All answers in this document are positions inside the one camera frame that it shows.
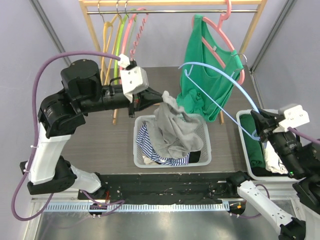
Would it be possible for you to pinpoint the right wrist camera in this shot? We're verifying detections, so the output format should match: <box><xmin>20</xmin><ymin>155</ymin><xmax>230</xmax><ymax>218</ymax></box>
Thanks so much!
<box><xmin>272</xmin><ymin>103</ymin><xmax>310</xmax><ymax>133</ymax></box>

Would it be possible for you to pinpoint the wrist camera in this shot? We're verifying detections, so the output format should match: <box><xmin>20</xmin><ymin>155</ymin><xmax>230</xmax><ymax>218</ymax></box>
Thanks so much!
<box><xmin>120</xmin><ymin>66</ymin><xmax>149</xmax><ymax>103</ymax></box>
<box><xmin>272</xmin><ymin>103</ymin><xmax>310</xmax><ymax>133</ymax></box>

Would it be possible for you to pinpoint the green cloth in basket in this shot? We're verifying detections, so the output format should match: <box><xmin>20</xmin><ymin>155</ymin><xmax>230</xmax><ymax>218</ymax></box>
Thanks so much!
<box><xmin>239</xmin><ymin>114</ymin><xmax>266</xmax><ymax>168</ymax></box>

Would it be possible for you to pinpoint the pink hanger with striped top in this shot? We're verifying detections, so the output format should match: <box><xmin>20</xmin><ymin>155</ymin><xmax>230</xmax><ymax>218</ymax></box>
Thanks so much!
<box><xmin>120</xmin><ymin>0</ymin><xmax>149</xmax><ymax>60</ymax></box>

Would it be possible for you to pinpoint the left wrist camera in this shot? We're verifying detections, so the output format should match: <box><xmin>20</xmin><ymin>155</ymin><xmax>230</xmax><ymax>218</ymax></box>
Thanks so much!
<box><xmin>120</xmin><ymin>66</ymin><xmax>149</xmax><ymax>103</ymax></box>

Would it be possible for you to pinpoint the black tank top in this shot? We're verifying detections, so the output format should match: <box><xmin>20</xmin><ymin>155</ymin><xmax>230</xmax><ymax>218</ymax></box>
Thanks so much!
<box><xmin>188</xmin><ymin>150</ymin><xmax>201</xmax><ymax>164</ymax></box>

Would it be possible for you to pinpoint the white basket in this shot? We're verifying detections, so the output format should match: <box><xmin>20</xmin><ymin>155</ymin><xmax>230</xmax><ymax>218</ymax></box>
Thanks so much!
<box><xmin>236</xmin><ymin>109</ymin><xmax>298</xmax><ymax>183</ymax></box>
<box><xmin>132</xmin><ymin>113</ymin><xmax>212</xmax><ymax>169</ymax></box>

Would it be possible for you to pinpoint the white basket right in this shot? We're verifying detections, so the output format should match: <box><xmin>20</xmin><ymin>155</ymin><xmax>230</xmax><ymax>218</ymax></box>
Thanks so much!
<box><xmin>236</xmin><ymin>109</ymin><xmax>298</xmax><ymax>183</ymax></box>

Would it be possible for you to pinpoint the pink hanger with green top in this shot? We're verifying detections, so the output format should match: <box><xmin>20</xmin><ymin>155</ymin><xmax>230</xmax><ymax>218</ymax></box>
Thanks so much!
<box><xmin>191</xmin><ymin>0</ymin><xmax>246</xmax><ymax>86</ymax></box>

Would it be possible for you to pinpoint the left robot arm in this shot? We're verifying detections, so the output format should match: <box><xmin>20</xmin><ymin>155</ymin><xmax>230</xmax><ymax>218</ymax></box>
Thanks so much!
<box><xmin>20</xmin><ymin>59</ymin><xmax>163</xmax><ymax>200</ymax></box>

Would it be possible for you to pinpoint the white tank top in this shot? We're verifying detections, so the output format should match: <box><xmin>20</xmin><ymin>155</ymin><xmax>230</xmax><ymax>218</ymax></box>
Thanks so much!
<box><xmin>142</xmin><ymin>156</ymin><xmax>158</xmax><ymax>165</ymax></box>

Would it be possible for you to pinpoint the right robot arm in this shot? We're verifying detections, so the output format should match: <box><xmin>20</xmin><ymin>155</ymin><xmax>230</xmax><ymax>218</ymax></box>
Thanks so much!
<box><xmin>225</xmin><ymin>105</ymin><xmax>320</xmax><ymax>240</ymax></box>

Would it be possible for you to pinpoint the wooden clothes rack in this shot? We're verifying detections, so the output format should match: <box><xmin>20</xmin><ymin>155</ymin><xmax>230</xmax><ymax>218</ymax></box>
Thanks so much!
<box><xmin>78</xmin><ymin>0</ymin><xmax>269</xmax><ymax>126</ymax></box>

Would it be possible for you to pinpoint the green tank top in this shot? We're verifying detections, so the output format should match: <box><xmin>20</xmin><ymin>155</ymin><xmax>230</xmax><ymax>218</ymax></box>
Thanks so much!
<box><xmin>176</xmin><ymin>14</ymin><xmax>244</xmax><ymax>122</ymax></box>

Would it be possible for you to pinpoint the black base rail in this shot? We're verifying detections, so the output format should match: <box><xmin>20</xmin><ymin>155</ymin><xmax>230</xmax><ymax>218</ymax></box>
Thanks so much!
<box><xmin>92</xmin><ymin>172</ymin><xmax>239</xmax><ymax>205</ymax></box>

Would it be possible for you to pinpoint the lime green hanger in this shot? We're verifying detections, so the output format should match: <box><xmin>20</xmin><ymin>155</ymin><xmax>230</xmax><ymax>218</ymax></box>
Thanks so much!
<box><xmin>113</xmin><ymin>1</ymin><xmax>137</xmax><ymax>78</ymax></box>

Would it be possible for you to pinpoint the light blue hanger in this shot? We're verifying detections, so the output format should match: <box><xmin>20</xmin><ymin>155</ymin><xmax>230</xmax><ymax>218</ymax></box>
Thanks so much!
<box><xmin>177</xmin><ymin>52</ymin><xmax>262</xmax><ymax>142</ymax></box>

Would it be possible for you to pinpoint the white basket centre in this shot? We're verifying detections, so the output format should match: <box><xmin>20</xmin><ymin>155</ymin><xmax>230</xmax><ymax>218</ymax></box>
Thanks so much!
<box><xmin>132</xmin><ymin>113</ymin><xmax>212</xmax><ymax>169</ymax></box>

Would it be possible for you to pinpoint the blue striped tank top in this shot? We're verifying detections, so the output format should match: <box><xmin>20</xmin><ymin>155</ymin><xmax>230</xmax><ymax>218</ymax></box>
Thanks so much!
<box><xmin>135</xmin><ymin>124</ymin><xmax>190</xmax><ymax>167</ymax></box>

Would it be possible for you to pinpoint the white slotted cable duct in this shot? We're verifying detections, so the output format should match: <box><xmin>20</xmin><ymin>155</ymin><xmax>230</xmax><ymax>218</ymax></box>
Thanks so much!
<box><xmin>45</xmin><ymin>201</ymin><xmax>230</xmax><ymax>214</ymax></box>

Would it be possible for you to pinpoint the grey tank top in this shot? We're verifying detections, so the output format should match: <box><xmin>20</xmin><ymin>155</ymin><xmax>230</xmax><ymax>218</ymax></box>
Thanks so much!
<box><xmin>145</xmin><ymin>90</ymin><xmax>204</xmax><ymax>159</ymax></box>

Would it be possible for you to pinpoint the yellow plastic hanger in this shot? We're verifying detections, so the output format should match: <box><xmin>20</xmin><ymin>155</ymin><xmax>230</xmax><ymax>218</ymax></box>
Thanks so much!
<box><xmin>97</xmin><ymin>0</ymin><xmax>122</xmax><ymax>86</ymax></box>

